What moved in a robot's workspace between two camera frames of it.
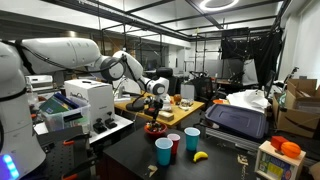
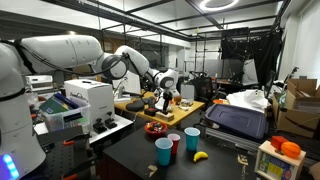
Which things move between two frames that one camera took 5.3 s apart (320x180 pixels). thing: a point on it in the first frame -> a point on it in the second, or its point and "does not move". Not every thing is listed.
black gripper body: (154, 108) -> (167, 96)
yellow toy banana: (200, 155) does not move
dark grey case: (242, 120) does not move
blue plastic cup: (192, 138) does not move
